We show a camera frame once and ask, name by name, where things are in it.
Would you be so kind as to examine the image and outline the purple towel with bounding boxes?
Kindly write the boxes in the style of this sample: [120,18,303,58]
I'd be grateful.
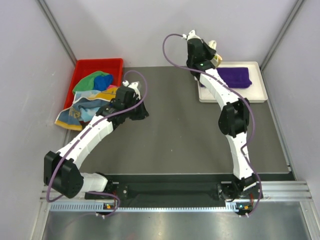
[199,66,253,90]

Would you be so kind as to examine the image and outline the red plastic bin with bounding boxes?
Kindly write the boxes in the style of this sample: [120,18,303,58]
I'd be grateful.
[63,58,123,110]

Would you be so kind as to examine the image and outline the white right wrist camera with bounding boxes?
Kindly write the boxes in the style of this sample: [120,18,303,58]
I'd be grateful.
[182,29,201,41]

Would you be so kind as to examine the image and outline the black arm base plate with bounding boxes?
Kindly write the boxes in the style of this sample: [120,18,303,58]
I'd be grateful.
[84,173,263,201]

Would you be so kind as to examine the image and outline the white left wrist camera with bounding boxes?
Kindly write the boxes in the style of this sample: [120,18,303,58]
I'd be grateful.
[122,80,141,99]

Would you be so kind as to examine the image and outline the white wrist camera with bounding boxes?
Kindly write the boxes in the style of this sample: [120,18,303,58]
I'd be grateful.
[122,80,141,99]
[182,29,201,41]

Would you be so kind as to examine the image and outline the lime green print towel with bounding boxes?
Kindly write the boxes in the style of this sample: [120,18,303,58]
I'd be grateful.
[208,40,223,68]

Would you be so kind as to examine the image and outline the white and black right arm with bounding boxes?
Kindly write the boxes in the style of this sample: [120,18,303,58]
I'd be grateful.
[186,37,257,201]

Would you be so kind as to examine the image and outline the pink towel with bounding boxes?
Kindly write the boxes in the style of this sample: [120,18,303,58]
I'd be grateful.
[107,85,119,90]

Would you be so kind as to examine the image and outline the blue towel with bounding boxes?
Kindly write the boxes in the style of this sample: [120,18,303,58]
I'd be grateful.
[93,74,114,91]

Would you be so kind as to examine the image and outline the yellow cartoon print towel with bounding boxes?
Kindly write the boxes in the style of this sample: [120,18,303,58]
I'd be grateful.
[54,88,118,131]

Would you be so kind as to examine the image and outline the white plastic tray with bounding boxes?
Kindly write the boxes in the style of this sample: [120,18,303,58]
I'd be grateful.
[197,61,268,103]

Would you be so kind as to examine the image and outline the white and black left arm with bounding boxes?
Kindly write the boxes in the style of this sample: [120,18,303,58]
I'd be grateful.
[43,82,149,199]

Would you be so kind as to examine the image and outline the grey slotted cable duct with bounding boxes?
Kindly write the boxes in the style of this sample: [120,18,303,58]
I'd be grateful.
[49,201,256,213]

